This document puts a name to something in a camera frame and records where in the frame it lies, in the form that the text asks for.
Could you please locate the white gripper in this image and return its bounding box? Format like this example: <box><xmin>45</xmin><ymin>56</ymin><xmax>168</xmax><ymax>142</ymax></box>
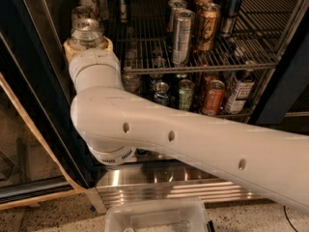
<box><xmin>63</xmin><ymin>37</ymin><xmax>121</xmax><ymax>82</ymax></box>

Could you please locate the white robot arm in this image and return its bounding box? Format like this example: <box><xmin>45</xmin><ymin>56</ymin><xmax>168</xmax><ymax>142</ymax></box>
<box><xmin>66</xmin><ymin>48</ymin><xmax>309</xmax><ymax>213</ymax></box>

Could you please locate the slim silver can back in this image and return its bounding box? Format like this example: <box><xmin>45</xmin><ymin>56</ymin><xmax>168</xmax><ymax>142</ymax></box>
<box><xmin>116</xmin><ymin>0</ymin><xmax>130</xmax><ymax>23</ymax></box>

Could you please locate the blue white can middle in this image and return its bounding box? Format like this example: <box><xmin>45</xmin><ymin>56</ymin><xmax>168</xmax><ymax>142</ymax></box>
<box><xmin>153</xmin><ymin>81</ymin><xmax>169</xmax><ymax>106</ymax></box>

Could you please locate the front tall silver can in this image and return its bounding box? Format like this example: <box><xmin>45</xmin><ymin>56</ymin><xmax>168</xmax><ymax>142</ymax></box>
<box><xmin>172</xmin><ymin>10</ymin><xmax>195</xmax><ymax>66</ymax></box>

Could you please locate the green can middle centre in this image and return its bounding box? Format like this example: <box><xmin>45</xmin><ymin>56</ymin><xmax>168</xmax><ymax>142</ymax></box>
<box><xmin>178</xmin><ymin>79</ymin><xmax>194</xmax><ymax>111</ymax></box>

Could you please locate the glass fridge door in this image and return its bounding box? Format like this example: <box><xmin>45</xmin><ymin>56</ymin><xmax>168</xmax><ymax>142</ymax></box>
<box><xmin>0</xmin><ymin>0</ymin><xmax>96</xmax><ymax>210</ymax></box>

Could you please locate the front gold can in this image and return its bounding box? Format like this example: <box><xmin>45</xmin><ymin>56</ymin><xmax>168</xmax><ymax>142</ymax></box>
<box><xmin>195</xmin><ymin>3</ymin><xmax>220</xmax><ymax>51</ymax></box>

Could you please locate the orange can middle shelf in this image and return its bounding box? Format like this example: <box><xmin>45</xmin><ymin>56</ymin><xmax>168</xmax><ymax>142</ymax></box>
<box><xmin>202</xmin><ymin>80</ymin><xmax>225</xmax><ymax>116</ymax></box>

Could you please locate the stainless fridge base panel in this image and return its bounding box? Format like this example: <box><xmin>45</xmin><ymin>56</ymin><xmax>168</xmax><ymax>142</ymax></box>
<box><xmin>85</xmin><ymin>159</ymin><xmax>263</xmax><ymax>214</ymax></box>

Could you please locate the blue silver tall can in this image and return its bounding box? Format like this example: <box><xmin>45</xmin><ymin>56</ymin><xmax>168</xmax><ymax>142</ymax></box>
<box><xmin>219</xmin><ymin>0</ymin><xmax>242</xmax><ymax>38</ymax></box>

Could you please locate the clear water bottle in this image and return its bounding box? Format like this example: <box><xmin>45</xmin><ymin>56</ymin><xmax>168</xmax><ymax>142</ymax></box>
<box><xmin>122</xmin><ymin>71</ymin><xmax>141</xmax><ymax>93</ymax></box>

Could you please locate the dark tea bottle white label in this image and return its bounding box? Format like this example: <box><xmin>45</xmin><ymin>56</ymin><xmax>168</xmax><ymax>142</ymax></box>
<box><xmin>224</xmin><ymin>69</ymin><xmax>255</xmax><ymax>114</ymax></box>

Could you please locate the clear plastic bin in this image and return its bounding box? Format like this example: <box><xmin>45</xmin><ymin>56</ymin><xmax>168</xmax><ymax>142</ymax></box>
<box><xmin>105</xmin><ymin>199</ymin><xmax>215</xmax><ymax>232</ymax></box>

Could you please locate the top wire shelf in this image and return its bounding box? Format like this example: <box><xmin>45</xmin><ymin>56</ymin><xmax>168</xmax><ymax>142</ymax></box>
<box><xmin>106</xmin><ymin>0</ymin><xmax>298</xmax><ymax>74</ymax></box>

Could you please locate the wire shelf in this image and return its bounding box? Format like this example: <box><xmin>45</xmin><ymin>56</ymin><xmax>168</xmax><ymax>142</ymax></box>
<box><xmin>106</xmin><ymin>0</ymin><xmax>298</xmax><ymax>74</ymax></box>
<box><xmin>141</xmin><ymin>69</ymin><xmax>274</xmax><ymax>121</ymax></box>

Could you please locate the middle wire shelf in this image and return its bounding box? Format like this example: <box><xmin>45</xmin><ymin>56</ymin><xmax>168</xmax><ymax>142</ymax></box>
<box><xmin>141</xmin><ymin>69</ymin><xmax>274</xmax><ymax>121</ymax></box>

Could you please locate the black floor cable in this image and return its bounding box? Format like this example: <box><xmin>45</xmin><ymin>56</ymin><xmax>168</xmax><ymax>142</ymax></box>
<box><xmin>283</xmin><ymin>205</ymin><xmax>298</xmax><ymax>232</ymax></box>

